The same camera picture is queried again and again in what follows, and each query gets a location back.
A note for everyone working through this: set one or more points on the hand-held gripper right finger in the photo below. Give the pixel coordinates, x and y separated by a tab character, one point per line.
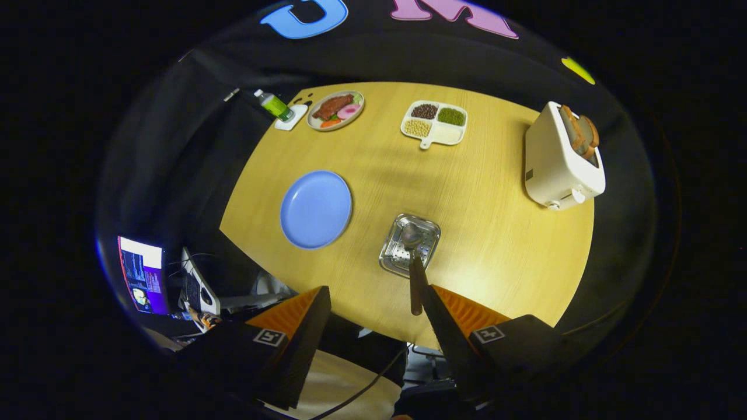
449	344

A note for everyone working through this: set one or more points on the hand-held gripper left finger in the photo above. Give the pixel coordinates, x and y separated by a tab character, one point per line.
303	344

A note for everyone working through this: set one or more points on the cream cloth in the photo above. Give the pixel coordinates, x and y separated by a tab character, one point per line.
327	379

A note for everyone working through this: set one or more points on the white laptop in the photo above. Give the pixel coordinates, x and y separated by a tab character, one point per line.
198	289

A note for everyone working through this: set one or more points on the blue round plate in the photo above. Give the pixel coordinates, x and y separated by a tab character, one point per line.
315	210

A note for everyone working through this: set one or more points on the computer monitor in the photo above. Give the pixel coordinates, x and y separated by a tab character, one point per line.
143	274

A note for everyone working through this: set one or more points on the white toaster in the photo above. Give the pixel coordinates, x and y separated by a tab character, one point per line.
551	163

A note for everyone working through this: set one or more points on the white divided bean dish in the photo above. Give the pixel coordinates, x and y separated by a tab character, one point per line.
449	135

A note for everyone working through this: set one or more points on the white square coaster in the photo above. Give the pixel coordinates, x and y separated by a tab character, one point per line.
295	119

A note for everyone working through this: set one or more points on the cream round food plate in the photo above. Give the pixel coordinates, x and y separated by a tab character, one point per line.
350	121

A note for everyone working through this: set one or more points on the pink ham slice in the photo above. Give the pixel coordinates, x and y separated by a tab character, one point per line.
349	111

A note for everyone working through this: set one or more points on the brown steak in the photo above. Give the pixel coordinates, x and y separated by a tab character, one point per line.
331	107

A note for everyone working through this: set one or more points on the green label water bottle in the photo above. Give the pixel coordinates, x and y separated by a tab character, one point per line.
274	107

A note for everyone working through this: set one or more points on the toasted bread slice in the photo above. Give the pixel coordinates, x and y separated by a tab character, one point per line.
591	137
573	131

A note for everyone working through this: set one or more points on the silver backdrop clip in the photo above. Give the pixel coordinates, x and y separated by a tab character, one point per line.
231	94

